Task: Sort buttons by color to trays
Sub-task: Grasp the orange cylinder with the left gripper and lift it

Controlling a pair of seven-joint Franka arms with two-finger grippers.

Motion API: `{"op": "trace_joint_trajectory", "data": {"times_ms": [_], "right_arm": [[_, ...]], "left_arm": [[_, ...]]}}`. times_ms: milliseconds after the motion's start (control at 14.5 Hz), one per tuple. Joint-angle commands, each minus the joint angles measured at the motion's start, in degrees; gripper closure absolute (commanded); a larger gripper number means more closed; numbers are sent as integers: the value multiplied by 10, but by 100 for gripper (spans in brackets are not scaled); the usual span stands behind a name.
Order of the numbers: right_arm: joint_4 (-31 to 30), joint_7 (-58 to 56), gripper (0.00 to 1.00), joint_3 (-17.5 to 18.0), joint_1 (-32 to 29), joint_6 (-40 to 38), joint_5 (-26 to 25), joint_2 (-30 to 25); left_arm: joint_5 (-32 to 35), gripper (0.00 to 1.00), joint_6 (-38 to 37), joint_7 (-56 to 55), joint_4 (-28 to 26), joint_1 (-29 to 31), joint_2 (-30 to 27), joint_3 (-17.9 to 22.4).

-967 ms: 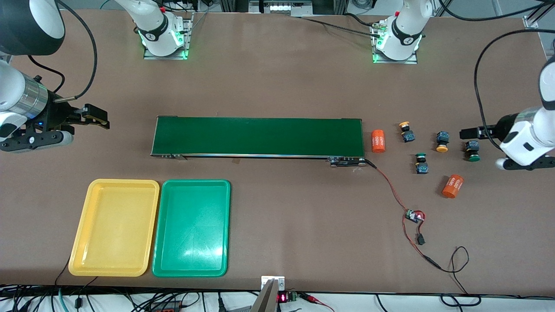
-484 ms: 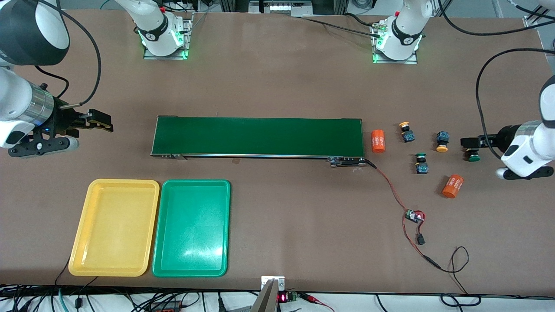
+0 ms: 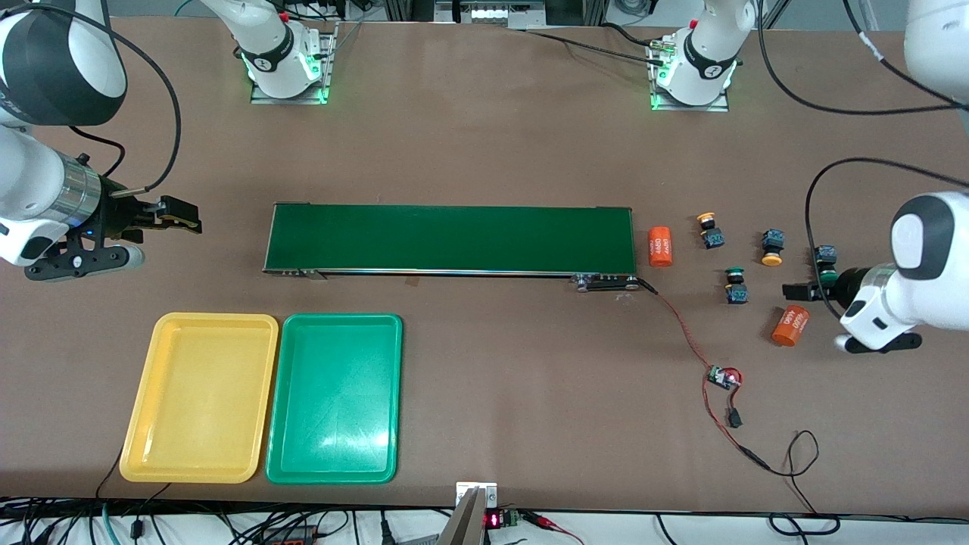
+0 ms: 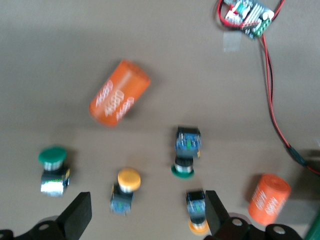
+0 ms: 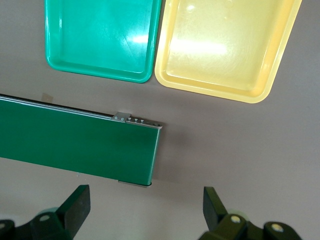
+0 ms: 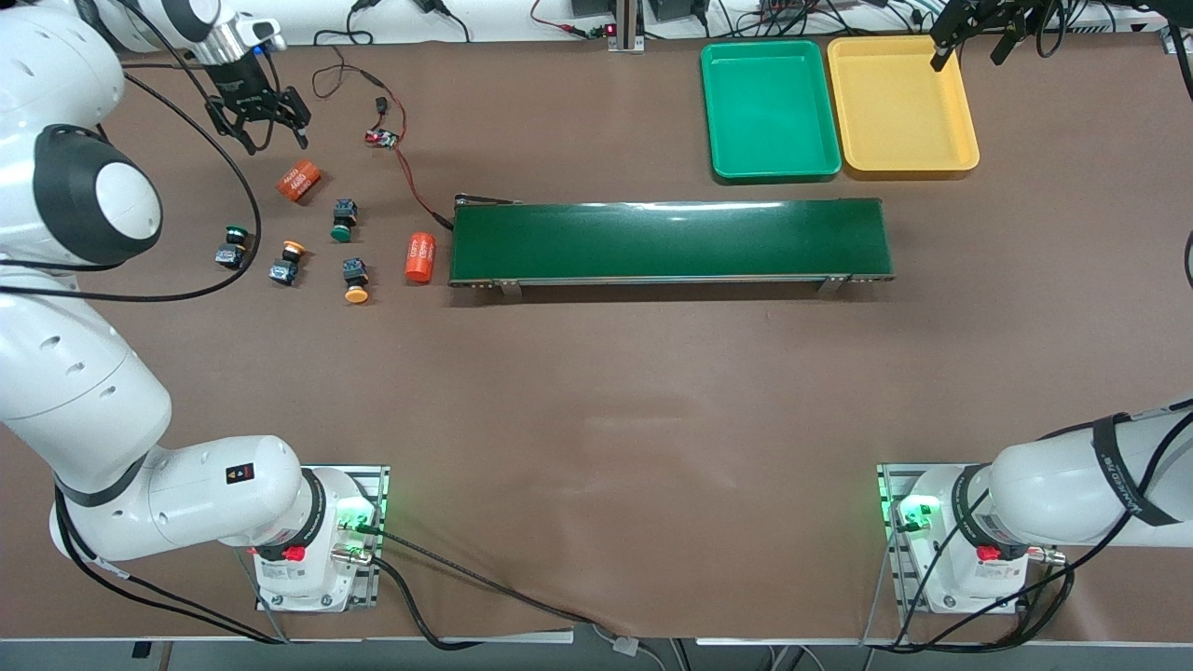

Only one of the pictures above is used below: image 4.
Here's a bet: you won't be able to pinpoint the orange cylinder white print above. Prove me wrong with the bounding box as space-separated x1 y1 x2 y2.
247 173 292 226
88 59 152 129

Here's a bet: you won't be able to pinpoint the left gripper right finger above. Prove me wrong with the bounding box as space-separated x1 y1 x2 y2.
203 190 304 240

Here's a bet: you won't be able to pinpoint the green conveyor belt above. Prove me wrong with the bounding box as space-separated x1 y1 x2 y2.
298 148 320 240

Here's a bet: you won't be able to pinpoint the green mushroom push button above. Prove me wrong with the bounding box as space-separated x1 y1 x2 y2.
170 125 202 181
37 145 71 198

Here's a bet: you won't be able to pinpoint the yellow mushroom push button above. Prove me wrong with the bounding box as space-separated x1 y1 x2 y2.
185 190 210 237
109 167 142 216

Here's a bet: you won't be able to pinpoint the small motor controller board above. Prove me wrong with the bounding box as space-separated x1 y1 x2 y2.
223 0 275 40

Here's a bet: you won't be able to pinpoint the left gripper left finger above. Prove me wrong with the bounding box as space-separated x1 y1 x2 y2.
0 191 93 240

